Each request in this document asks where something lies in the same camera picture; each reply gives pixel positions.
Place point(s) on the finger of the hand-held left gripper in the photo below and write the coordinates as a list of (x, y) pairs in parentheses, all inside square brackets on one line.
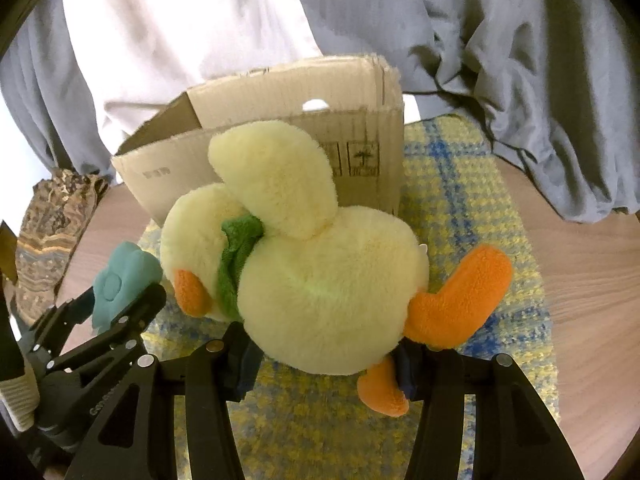
[(145, 305), (65, 317)]

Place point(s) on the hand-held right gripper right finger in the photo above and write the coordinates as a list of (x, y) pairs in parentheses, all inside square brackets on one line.
[(407, 372)]

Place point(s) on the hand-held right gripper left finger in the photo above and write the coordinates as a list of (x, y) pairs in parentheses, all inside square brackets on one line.
[(245, 366)]

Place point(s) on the teal flower toy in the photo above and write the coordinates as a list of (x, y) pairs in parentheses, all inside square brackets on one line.
[(120, 280)]

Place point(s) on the yellow duck plush toy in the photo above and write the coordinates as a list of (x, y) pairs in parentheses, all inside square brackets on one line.
[(325, 280)]

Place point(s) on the cardboard box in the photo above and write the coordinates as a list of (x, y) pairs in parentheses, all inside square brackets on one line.
[(280, 92)]

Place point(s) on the brown patterned cloth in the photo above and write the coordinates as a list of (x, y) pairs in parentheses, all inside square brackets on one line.
[(50, 240)]

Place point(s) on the yellow blue woven mat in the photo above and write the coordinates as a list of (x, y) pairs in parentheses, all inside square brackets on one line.
[(450, 185)]

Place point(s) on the grey curtain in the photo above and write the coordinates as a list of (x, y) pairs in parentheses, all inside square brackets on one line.
[(45, 85), (525, 60)]

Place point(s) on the white curtain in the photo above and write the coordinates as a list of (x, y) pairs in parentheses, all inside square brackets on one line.
[(175, 35)]

